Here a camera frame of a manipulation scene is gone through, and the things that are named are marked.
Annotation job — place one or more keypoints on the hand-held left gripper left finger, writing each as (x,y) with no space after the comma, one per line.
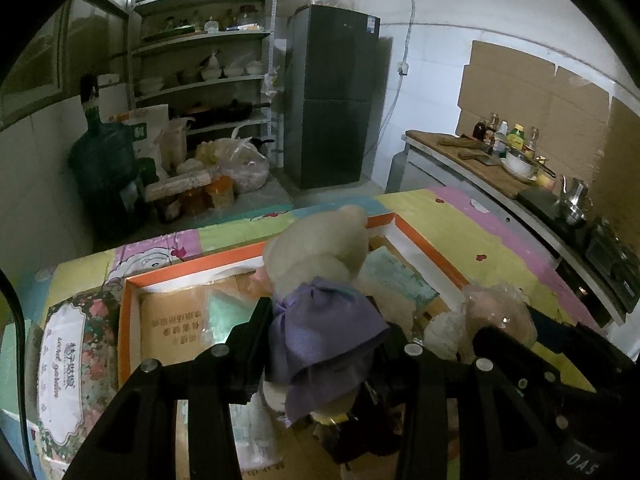
(257,355)

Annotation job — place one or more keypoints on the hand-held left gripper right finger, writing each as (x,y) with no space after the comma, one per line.
(400,370)

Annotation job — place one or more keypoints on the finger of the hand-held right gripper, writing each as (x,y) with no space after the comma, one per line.
(520,360)
(565,330)

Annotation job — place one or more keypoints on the green foam pad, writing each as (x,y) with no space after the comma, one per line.
(220,315)

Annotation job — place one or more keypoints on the cardboard box orange rim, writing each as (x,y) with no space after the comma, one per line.
(170,325)

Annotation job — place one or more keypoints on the cream teddy bear purple bow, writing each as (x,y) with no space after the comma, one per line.
(320,260)

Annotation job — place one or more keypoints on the black countertop oven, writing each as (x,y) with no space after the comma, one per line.
(615,265)

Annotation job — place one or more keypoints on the black stove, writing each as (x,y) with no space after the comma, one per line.
(542,210)

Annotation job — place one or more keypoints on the steel kettle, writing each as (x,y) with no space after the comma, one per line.
(572,200)

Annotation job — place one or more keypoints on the white bowl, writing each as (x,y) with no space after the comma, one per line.
(517,166)

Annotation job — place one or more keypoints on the floral tissue pack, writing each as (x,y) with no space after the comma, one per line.
(75,370)

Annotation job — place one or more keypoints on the bag of pale buns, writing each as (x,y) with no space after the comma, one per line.
(235,165)

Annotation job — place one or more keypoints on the cleaver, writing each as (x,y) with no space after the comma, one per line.
(480,156)

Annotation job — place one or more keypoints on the row of condiment bottles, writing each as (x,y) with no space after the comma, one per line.
(505,135)

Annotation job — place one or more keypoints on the kitchen counter wooden top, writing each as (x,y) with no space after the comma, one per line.
(450,160)

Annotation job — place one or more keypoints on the translucent plastic container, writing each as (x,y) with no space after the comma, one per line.
(175,145)

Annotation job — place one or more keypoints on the large blue water jug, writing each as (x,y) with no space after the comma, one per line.
(100,170)

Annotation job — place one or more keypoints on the black frying pan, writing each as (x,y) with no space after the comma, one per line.
(225,112)

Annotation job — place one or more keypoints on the white sack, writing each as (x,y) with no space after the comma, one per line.
(142,135)

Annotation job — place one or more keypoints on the dark grey refrigerator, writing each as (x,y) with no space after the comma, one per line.
(330,110)

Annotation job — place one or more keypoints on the black water pump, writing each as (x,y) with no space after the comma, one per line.
(91,95)

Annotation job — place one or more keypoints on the cardboard sheets on wall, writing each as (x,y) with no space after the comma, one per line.
(525,90)

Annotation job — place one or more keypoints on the wall socket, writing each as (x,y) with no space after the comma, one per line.
(403,68)

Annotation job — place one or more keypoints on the window frame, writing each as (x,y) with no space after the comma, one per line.
(40,60)

